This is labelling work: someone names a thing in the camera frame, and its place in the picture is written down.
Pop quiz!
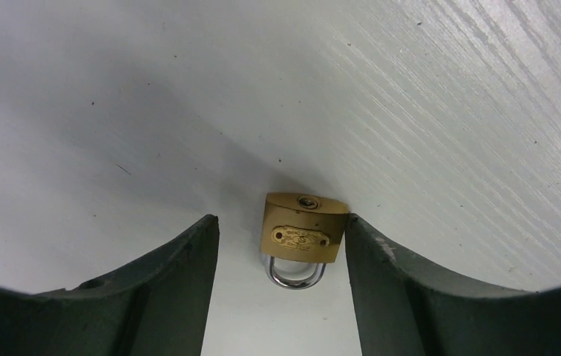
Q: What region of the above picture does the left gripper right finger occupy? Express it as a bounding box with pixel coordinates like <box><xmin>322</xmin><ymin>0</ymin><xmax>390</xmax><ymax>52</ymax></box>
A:
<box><xmin>345</xmin><ymin>214</ymin><xmax>561</xmax><ymax>355</ymax></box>

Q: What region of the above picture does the small brass padlock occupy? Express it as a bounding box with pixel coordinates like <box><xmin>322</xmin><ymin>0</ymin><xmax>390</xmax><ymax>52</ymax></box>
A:
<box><xmin>260</xmin><ymin>192</ymin><xmax>350</xmax><ymax>290</ymax></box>

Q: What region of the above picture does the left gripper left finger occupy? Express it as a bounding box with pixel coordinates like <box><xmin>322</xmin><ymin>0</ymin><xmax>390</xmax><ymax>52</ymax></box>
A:
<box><xmin>0</xmin><ymin>215</ymin><xmax>220</xmax><ymax>355</ymax></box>

